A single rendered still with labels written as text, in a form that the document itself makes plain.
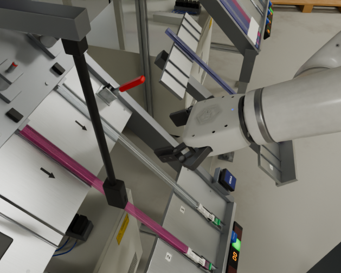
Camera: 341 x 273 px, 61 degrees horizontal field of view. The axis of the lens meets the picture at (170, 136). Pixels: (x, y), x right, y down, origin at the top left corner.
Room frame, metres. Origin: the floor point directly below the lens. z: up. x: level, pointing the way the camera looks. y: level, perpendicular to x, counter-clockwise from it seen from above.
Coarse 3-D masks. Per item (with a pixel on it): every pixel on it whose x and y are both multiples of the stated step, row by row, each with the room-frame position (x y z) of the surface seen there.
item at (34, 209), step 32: (64, 96) 0.40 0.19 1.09; (96, 96) 0.44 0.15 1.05; (64, 128) 0.35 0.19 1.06; (0, 160) 0.25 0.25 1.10; (32, 160) 0.27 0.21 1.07; (96, 160) 0.32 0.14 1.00; (0, 192) 0.21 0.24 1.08; (32, 192) 0.23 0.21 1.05; (64, 192) 0.24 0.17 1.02; (0, 224) 0.17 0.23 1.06; (32, 224) 0.18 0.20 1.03; (64, 224) 0.20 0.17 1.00; (32, 256) 0.15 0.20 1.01
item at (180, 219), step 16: (176, 176) 0.39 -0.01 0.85; (192, 176) 0.40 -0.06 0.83; (176, 192) 0.34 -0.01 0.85; (192, 192) 0.36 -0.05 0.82; (208, 192) 0.39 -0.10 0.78; (176, 208) 0.31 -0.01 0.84; (192, 208) 0.33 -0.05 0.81; (208, 208) 0.35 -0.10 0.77; (224, 208) 0.37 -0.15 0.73; (160, 224) 0.27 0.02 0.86; (176, 224) 0.28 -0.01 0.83; (192, 224) 0.29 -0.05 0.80; (208, 224) 0.31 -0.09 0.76; (224, 224) 0.32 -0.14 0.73; (160, 240) 0.23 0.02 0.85; (192, 240) 0.26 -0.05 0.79; (208, 240) 0.27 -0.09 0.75; (160, 256) 0.20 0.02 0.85; (176, 256) 0.21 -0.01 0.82; (208, 256) 0.24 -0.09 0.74; (144, 272) 0.17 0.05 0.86; (160, 272) 0.18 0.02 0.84; (176, 272) 0.18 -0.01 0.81; (192, 272) 0.19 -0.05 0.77; (208, 272) 0.20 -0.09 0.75
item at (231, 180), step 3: (228, 171) 0.44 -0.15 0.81; (228, 174) 0.43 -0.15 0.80; (225, 177) 0.41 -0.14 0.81; (228, 177) 0.42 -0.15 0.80; (231, 177) 0.43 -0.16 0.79; (225, 180) 0.40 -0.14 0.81; (228, 180) 0.41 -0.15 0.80; (231, 180) 0.42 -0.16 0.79; (234, 180) 0.42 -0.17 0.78; (228, 183) 0.40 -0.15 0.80; (231, 183) 0.41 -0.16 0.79; (234, 183) 0.41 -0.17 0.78; (231, 186) 0.40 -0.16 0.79; (234, 186) 0.41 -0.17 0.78
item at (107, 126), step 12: (72, 96) 0.40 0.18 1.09; (84, 108) 0.40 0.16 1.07; (108, 132) 0.38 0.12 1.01; (120, 132) 0.39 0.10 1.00; (132, 144) 0.38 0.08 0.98; (144, 156) 0.37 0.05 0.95; (156, 168) 0.36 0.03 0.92; (168, 180) 0.35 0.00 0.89; (180, 192) 0.34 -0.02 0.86; (192, 204) 0.33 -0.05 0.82
